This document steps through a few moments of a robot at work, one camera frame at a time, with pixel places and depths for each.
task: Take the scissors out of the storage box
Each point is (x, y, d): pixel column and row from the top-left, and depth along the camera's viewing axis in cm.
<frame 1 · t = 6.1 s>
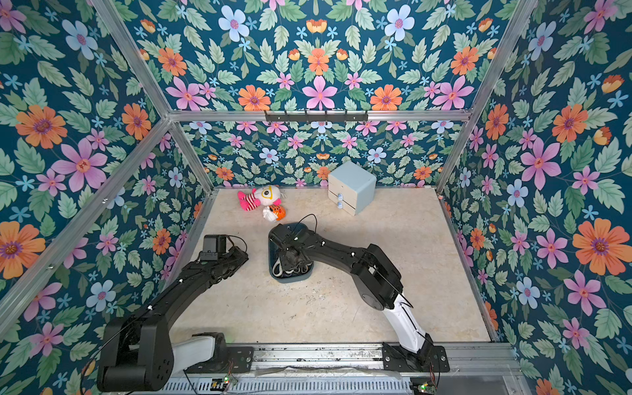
left hand: (247, 253, 89), fingers open
right hand: (290, 262, 90), fingers closed
light blue drawer cabinet: (351, 188, 101), point 16 cm above the table
pink white plush fish: (267, 195, 110), point 8 cm above the table
orange white plush toy: (274, 213, 107), point 5 cm above the table

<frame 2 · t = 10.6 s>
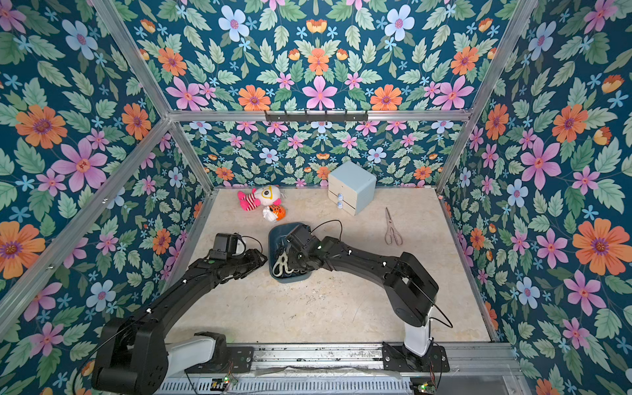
left hand: (265, 258, 87), fingers open
right hand: (290, 261, 84), fingers open
the named things where they were.

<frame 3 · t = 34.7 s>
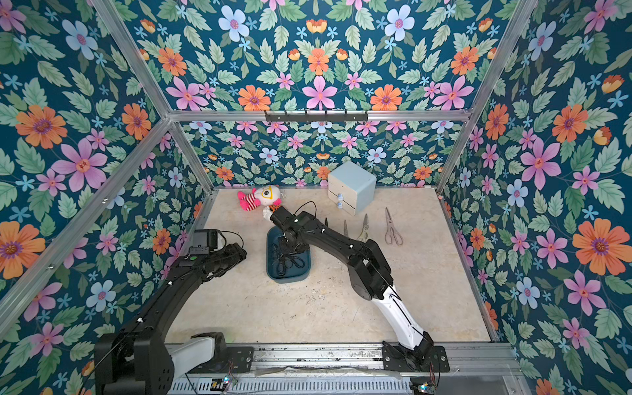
left hand: (242, 253, 86), fingers open
right hand: (287, 250, 91), fingers open
the named things where they were.

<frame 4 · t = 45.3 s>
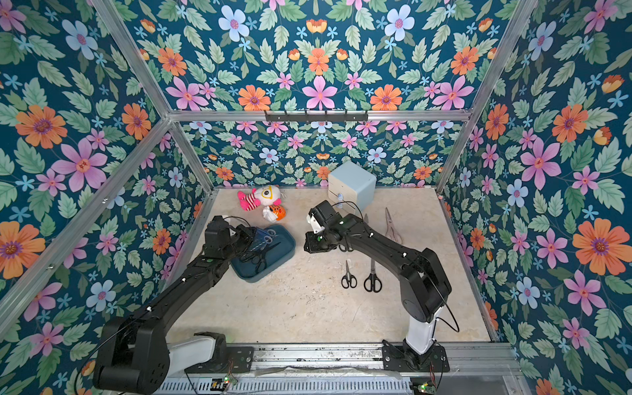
left hand: (259, 225, 85), fingers closed
right hand: (307, 245, 84), fingers open
teal plastic storage box: (286, 239, 101), point 3 cm above the table
large black scissors: (373, 282, 92), on the table
blue handled scissors: (267, 239, 88), point 14 cm above the table
the other named things where they were.

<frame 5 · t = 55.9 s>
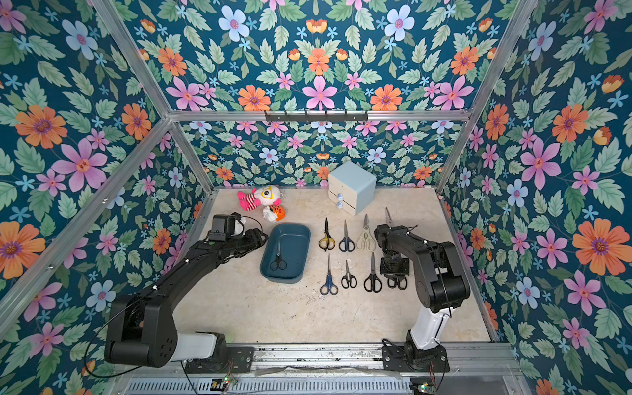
left hand: (264, 236, 88), fingers open
right hand: (396, 278, 91), fingers closed
teal plastic storage box: (295, 249, 95), point 5 cm above the table
blue handled scissors: (328, 287, 90), on the table
grey handled scissors: (366, 237, 103), on the table
yellow handled scissors: (327, 242, 103), on the table
dark grey handled scissors: (346, 243, 103), on the table
small black scissors: (278, 262, 96), on the table
the other named things where they were.

